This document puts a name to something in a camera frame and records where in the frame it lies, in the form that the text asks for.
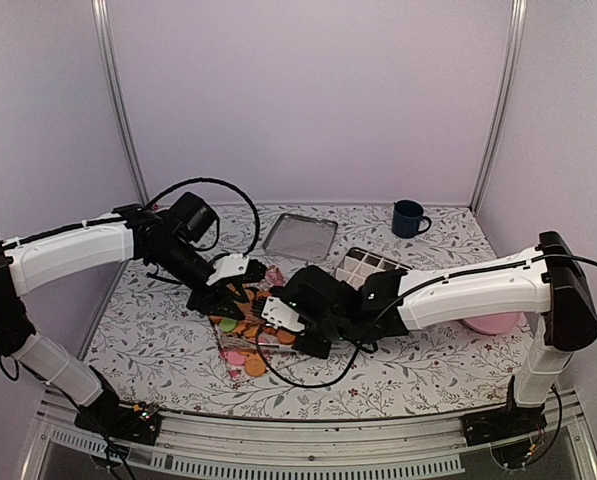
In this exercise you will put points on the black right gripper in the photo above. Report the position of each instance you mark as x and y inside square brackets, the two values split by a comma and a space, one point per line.
[319, 351]

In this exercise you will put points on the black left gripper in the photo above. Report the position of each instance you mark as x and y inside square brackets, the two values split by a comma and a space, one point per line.
[220, 296]

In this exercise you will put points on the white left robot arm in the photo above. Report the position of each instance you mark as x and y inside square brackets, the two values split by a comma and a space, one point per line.
[29, 263]

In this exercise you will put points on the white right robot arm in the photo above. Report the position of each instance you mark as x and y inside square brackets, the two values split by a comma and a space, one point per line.
[363, 305]

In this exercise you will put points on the pink divided cookie tin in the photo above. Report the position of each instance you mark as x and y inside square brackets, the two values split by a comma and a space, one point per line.
[358, 264]

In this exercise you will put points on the silver tin lid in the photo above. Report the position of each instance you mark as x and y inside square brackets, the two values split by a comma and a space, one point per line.
[300, 237]

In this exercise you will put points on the floral rectangular tray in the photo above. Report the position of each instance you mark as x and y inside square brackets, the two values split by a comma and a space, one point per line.
[253, 344]

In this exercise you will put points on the green sandwich cookie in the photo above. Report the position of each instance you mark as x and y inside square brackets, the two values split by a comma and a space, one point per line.
[228, 325]

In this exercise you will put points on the dark blue mug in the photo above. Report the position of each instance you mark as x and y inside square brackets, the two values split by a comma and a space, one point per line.
[409, 220]

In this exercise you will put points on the pink plate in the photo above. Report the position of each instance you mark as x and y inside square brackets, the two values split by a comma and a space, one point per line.
[495, 324]

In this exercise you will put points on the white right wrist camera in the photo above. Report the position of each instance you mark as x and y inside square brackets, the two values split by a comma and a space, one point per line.
[281, 316]

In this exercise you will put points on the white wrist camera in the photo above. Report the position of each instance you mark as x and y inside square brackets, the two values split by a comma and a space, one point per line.
[281, 316]
[228, 266]

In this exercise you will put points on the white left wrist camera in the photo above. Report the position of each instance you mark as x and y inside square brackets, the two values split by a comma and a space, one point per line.
[228, 266]

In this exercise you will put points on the front aluminium rail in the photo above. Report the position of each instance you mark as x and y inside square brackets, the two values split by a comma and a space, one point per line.
[198, 446]

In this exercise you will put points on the left aluminium frame post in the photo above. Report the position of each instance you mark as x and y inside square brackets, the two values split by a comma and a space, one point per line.
[103, 30]

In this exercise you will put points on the aluminium frame post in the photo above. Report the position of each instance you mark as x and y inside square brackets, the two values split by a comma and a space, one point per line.
[512, 53]
[103, 30]

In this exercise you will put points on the right aluminium frame post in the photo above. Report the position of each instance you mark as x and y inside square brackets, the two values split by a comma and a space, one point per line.
[512, 53]

